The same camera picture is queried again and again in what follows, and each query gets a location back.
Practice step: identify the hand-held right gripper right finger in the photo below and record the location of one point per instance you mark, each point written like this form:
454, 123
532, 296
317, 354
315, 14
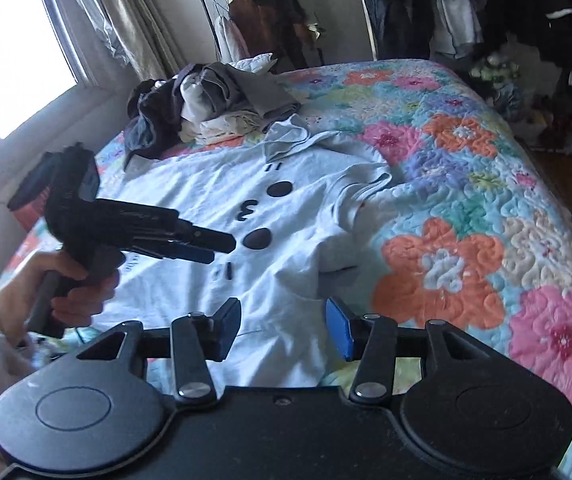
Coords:
341, 330

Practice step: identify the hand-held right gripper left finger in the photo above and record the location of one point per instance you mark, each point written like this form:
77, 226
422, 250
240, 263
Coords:
226, 327

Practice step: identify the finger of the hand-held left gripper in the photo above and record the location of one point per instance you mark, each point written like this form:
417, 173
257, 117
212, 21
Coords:
193, 253
211, 240

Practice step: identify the black folded clothes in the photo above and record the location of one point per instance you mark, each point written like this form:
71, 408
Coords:
28, 185

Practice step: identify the black clothes rack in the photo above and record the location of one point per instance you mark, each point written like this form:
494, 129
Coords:
206, 5

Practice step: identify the row of hanging clothes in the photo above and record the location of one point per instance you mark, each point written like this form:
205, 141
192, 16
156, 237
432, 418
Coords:
466, 5

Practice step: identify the person's left hand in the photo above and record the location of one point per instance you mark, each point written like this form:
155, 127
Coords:
81, 305

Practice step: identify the pink suitcase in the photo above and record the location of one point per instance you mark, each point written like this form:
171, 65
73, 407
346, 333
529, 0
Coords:
28, 217

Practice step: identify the cream cloth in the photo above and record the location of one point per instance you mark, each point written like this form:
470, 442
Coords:
226, 127

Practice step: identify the dark purple garment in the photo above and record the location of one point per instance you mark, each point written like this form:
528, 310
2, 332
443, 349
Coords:
151, 115

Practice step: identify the white cloth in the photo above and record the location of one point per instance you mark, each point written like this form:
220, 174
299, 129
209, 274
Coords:
201, 95

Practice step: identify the dark grey garment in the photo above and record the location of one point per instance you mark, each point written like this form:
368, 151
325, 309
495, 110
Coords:
246, 87

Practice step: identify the floral quilt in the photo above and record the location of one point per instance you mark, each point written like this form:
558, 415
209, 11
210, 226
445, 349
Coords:
466, 185

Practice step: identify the window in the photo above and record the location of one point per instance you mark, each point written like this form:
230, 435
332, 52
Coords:
11, 45

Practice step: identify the white hanging garment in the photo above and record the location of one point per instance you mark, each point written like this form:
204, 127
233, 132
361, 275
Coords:
228, 37

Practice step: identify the beige curtain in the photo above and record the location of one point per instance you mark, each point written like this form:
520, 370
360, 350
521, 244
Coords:
131, 15

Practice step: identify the brown hanging garment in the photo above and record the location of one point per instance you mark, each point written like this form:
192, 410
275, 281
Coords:
271, 25

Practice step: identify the floor clutter pile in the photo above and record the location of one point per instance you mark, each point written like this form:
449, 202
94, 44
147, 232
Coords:
531, 105

